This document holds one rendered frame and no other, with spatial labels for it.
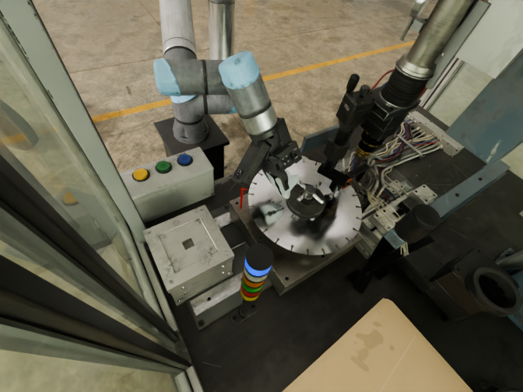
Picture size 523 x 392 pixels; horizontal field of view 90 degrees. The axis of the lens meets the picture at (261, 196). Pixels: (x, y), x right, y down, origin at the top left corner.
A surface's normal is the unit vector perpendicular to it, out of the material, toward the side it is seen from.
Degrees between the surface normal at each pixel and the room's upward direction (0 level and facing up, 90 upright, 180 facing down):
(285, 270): 0
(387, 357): 0
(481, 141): 90
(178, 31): 20
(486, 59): 90
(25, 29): 90
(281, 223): 0
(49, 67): 90
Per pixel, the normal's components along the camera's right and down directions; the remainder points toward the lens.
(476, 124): -0.84, 0.38
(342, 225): 0.11, -0.58
